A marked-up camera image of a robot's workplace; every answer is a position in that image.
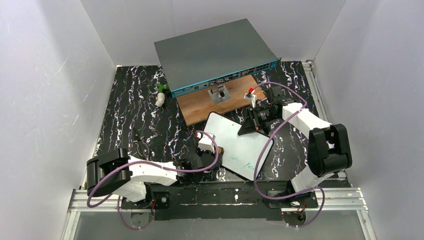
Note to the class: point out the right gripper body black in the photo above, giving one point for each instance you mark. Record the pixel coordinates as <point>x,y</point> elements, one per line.
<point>252,119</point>

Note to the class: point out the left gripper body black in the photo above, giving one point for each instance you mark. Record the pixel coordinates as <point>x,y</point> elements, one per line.
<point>205,158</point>

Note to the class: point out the yellow black whiteboard eraser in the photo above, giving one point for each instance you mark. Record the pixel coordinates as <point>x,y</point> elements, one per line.
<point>220,152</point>

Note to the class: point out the small whiteboard black frame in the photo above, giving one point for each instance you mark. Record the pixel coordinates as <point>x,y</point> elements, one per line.
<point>240,152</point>

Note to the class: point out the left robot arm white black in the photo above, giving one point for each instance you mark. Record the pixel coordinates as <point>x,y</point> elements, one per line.
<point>119,173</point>

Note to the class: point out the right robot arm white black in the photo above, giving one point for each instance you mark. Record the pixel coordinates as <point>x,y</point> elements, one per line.
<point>328,149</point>

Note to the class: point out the wooden board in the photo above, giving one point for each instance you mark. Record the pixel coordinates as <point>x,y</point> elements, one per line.
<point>197,106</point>

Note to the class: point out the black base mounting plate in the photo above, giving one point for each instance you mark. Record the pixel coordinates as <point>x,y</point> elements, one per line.
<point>209,200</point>

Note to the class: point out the green white plastic toy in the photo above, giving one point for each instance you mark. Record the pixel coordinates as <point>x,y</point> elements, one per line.
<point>161,95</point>

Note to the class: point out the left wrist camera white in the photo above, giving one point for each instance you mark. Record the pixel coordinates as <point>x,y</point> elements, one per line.
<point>205,143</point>

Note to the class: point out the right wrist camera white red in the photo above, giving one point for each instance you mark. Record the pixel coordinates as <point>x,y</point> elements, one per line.
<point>250,96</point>

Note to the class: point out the silver metal bracket mount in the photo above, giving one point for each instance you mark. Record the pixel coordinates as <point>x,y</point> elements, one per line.
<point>219,94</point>

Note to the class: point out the grey teal network switch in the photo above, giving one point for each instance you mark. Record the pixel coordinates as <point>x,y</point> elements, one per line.
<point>216,55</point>

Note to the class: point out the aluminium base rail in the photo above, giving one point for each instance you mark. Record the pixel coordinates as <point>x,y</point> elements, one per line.
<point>335,214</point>

